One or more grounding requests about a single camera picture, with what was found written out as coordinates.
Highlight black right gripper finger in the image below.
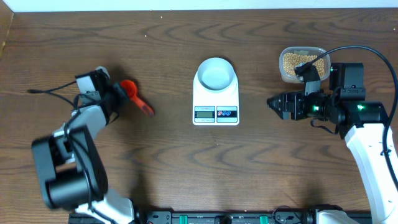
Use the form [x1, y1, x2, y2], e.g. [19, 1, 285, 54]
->
[267, 93, 290, 105]
[267, 102, 290, 119]

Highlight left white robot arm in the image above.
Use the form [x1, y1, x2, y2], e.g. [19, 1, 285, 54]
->
[31, 67, 135, 223]

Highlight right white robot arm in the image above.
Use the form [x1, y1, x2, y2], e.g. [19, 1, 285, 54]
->
[267, 63, 397, 223]

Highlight clear plastic soybean container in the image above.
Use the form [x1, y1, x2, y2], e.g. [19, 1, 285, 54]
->
[279, 47, 331, 83]

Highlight white round bowl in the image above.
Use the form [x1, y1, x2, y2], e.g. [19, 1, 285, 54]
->
[197, 57, 236, 91]

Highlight white digital kitchen scale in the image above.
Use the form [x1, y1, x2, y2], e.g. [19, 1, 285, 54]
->
[192, 71, 240, 126]

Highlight red plastic measuring scoop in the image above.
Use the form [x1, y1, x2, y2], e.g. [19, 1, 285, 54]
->
[119, 80, 155, 117]

